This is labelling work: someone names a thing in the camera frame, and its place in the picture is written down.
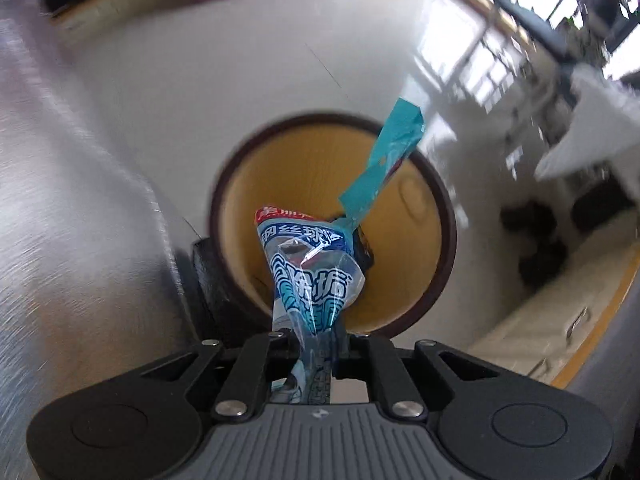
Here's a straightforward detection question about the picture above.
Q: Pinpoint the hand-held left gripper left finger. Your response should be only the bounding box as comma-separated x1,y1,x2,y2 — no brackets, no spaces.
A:
141,332,301,422

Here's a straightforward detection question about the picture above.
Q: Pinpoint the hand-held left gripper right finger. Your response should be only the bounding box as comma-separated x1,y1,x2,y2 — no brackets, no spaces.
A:
334,333,502,419

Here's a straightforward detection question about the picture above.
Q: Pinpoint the blue plastic packet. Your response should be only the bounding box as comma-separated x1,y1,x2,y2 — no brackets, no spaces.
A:
254,99,426,406

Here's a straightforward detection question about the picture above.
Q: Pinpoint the yellow waste bin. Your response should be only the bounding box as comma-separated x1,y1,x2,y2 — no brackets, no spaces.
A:
207,112,457,339

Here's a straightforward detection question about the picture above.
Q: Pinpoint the light wooden drawer unit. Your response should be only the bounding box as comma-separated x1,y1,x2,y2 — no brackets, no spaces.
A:
465,242,640,392

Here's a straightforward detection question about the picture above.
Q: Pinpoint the dark object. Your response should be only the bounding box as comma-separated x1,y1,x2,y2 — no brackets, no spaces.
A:
499,200,568,288

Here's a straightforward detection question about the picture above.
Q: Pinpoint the cartoon printed tablecloth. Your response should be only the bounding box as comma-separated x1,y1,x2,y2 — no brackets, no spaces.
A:
0,0,206,480

